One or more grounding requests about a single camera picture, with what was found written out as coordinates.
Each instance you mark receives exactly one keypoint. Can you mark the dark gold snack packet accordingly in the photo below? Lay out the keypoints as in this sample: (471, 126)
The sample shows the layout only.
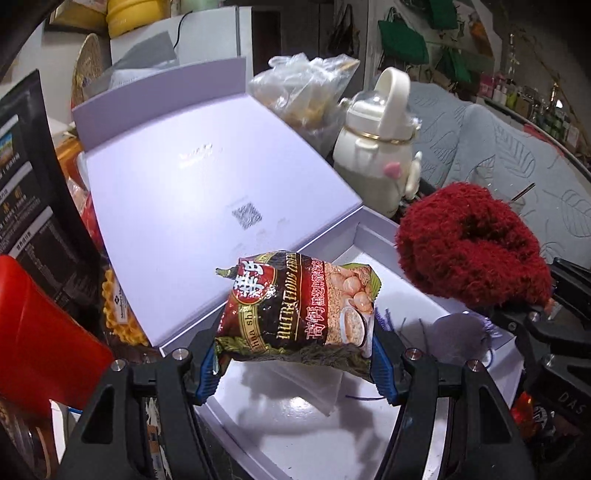
(295, 314)

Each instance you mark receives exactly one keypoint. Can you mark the grey plastic bag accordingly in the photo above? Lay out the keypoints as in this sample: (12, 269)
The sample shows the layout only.
(143, 55)

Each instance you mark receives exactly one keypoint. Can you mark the white cartoon water bottle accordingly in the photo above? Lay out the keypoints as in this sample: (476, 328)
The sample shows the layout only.
(369, 152)

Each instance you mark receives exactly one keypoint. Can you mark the lavender gift box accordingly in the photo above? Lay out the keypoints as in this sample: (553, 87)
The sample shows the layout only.
(184, 184)

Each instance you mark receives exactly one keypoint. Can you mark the white fridge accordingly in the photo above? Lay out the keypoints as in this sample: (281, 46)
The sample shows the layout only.
(207, 37)

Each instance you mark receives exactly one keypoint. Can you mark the red knit hat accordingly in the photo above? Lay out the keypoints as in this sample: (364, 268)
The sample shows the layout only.
(466, 249)

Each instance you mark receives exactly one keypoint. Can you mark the black printed package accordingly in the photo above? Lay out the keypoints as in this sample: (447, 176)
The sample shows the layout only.
(32, 184)

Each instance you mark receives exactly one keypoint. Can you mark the large green tote bag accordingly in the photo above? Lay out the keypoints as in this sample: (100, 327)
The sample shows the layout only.
(401, 39)

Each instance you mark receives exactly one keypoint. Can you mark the chair with pale leaf cover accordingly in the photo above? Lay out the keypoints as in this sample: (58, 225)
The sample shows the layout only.
(434, 106)

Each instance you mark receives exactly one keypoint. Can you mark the yellow pot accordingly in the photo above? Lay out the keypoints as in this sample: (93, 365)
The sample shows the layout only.
(134, 14)

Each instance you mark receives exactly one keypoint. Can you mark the black handbag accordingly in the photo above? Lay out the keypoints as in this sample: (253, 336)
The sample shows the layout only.
(344, 41)

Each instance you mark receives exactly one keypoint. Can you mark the woven straw fan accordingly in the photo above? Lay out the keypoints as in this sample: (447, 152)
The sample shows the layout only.
(87, 69)

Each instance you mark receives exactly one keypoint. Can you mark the red container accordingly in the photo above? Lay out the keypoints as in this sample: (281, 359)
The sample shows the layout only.
(41, 341)

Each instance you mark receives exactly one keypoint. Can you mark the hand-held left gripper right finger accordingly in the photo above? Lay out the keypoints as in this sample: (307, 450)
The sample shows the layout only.
(383, 369)

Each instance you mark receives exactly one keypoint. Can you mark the row of bottles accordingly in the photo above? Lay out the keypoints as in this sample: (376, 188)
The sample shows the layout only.
(531, 99)

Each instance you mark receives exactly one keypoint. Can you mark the clear plastic food bag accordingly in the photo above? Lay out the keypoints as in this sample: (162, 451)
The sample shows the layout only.
(300, 87)

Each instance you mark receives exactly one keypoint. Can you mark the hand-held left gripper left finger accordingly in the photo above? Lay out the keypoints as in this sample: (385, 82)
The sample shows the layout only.
(207, 374)

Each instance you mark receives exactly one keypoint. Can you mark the yellow waffle packet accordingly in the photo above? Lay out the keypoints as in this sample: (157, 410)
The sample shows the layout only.
(120, 314)

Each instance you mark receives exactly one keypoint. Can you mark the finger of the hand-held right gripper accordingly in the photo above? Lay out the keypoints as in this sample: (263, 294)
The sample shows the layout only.
(572, 281)
(531, 323)

